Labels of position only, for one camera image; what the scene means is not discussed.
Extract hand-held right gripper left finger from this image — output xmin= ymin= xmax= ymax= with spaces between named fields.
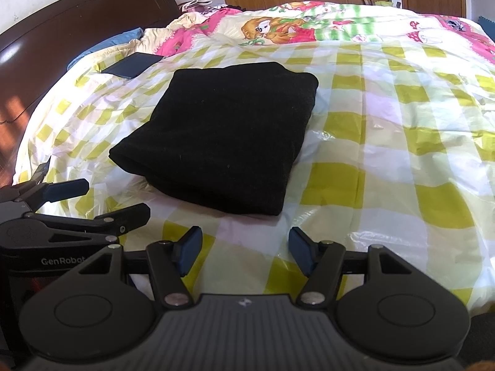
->
xmin=80 ymin=225 xmax=204 ymax=310

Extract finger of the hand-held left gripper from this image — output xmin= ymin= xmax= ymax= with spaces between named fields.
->
xmin=15 ymin=164 xmax=90 ymax=212
xmin=23 ymin=202 xmax=151 ymax=241

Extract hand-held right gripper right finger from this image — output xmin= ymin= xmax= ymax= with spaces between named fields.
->
xmin=288 ymin=226 xmax=411 ymax=310

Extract black pants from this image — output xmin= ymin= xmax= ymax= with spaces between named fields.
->
xmin=109 ymin=62 xmax=320 ymax=217

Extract checked printed blanket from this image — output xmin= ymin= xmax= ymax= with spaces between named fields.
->
xmin=11 ymin=0 xmax=495 ymax=314

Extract dark blue notebook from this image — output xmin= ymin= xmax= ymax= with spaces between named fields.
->
xmin=101 ymin=52 xmax=165 ymax=80

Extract blue pillow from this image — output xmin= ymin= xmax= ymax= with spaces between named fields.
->
xmin=67 ymin=28 xmax=146 ymax=72

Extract dark wooden headboard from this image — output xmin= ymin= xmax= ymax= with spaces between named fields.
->
xmin=0 ymin=0 xmax=183 ymax=187

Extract cream bed cloth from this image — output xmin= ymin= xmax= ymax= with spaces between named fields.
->
xmin=143 ymin=6 xmax=218 ymax=55

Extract white pink cloth item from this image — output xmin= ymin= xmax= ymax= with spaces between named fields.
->
xmin=179 ymin=0 xmax=214 ymax=12

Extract blue foam mat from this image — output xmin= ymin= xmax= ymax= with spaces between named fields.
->
xmin=480 ymin=15 xmax=495 ymax=47

